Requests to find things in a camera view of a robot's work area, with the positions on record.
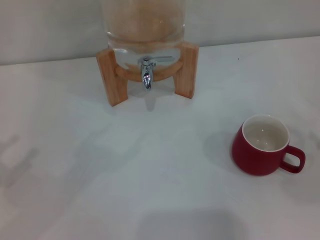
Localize glass water dispenser jar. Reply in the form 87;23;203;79
101;0;187;82

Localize chrome faucet tap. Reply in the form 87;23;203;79
138;55;175;92

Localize red ceramic cup white inside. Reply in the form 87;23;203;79
231;114;306;177

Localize wooden dispenser stand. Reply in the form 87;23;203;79
96;41;200;108

